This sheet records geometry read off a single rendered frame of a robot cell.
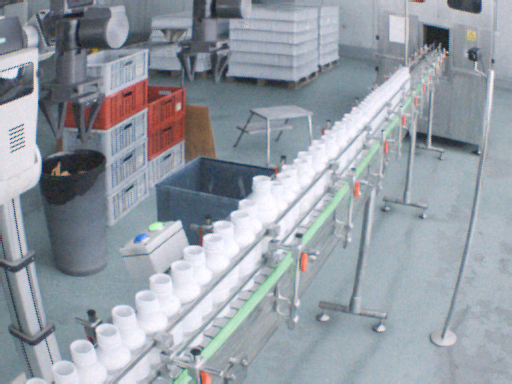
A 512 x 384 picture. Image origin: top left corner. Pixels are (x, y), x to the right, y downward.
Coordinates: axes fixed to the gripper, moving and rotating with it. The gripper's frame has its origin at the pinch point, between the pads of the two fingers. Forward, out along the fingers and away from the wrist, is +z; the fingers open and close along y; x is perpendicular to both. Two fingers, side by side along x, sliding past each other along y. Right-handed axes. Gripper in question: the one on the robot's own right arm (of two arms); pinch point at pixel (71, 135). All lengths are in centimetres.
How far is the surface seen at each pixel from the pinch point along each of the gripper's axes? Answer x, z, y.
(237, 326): 20, 41, 21
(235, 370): 19, 52, 21
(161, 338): -5.9, 28.2, 19.7
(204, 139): 345, 116, -157
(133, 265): 18.9, 32.9, -1.9
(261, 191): 42, 22, 16
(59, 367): -25.2, 24.5, 13.9
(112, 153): 216, 89, -157
